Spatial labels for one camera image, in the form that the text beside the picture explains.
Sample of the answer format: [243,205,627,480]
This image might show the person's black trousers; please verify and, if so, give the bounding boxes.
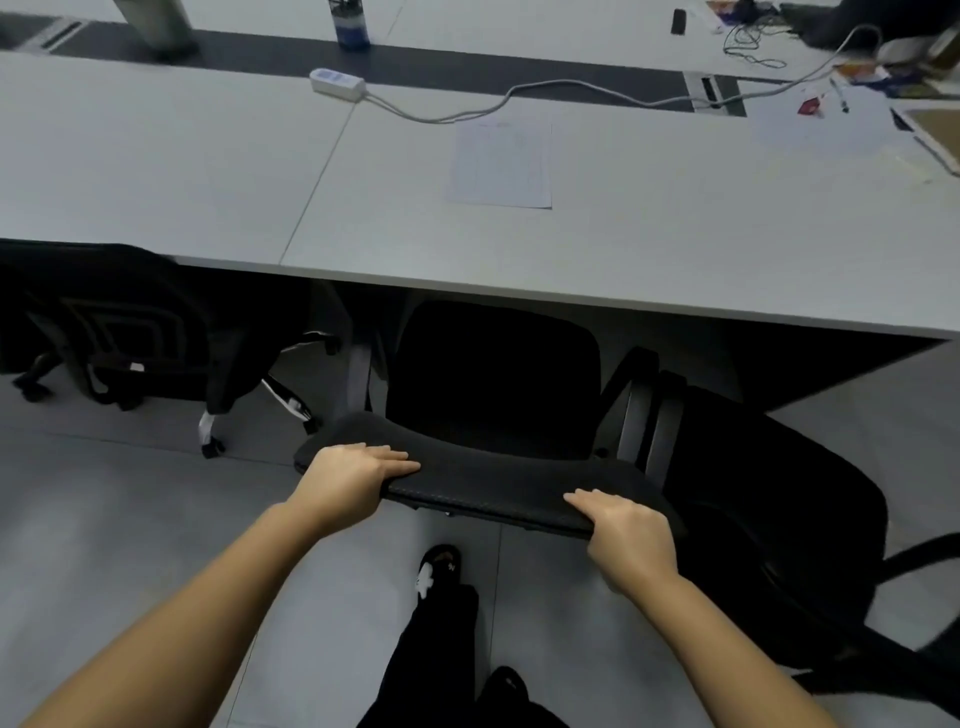
[356,584,571,728]

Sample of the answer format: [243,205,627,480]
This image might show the grey pot with small sprout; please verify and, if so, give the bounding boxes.
[112,0,200,58]

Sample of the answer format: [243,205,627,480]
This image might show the black sandal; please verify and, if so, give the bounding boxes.
[416,543,464,601]
[479,665,530,706]

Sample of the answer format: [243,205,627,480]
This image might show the colourful printed leaflets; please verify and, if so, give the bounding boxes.
[833,59,931,99]

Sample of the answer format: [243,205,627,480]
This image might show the white paper sheet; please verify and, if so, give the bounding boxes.
[742,74,905,160]
[446,112,555,211]

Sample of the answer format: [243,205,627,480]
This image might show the person's right forearm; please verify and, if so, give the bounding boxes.
[626,573,838,728]

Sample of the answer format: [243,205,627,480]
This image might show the white power strip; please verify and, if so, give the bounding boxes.
[308,67,369,103]

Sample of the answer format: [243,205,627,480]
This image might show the black laptop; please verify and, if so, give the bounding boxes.
[779,0,960,52]

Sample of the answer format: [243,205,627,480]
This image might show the white power cable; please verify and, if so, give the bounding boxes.
[363,22,885,126]

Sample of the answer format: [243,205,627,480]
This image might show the silver table cable outlet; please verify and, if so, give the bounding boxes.
[682,71,727,115]
[14,16,90,55]

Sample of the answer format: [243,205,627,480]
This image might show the blue mesh pen holder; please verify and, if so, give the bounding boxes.
[328,0,373,54]

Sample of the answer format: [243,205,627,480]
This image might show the black mesh office chair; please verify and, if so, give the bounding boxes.
[644,371,960,721]
[0,239,343,460]
[292,299,688,541]

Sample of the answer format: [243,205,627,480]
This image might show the person's left forearm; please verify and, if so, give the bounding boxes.
[22,500,328,728]

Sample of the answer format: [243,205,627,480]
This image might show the person's left hand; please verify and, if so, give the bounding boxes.
[288,442,421,538]

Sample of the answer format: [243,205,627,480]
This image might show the person's right hand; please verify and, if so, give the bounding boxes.
[562,488,680,601]

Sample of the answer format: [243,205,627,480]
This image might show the black mouse cable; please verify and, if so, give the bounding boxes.
[722,20,790,70]

